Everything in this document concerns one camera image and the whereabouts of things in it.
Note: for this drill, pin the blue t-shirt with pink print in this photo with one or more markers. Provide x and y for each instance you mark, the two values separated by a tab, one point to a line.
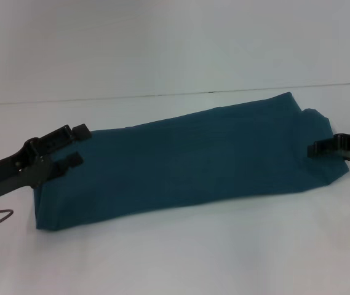
177	172

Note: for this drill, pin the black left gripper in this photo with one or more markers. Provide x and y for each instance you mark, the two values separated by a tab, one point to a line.
11	172

